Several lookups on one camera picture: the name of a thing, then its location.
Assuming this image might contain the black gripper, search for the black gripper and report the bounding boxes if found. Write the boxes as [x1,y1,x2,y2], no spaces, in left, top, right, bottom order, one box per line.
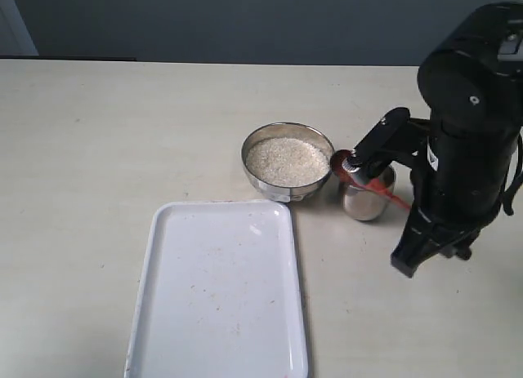
[346,107,522,278]

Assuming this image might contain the brown wooden spoon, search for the brown wooden spoon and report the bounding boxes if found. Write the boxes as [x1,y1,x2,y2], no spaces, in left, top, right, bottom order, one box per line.
[330,149,411,221]

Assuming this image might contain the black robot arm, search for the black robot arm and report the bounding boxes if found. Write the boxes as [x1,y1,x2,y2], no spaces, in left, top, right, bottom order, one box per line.
[331,2,522,277]

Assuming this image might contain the small steel cup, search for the small steel cup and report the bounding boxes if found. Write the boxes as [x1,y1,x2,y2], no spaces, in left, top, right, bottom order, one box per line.
[337,166,396,221]

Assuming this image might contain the steel bowl of rice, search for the steel bowl of rice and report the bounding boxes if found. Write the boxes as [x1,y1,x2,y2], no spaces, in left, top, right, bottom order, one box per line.
[240,122,334,203]

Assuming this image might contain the white plastic tray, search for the white plastic tray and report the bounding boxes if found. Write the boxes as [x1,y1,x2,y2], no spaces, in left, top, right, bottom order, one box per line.
[123,200,309,377]

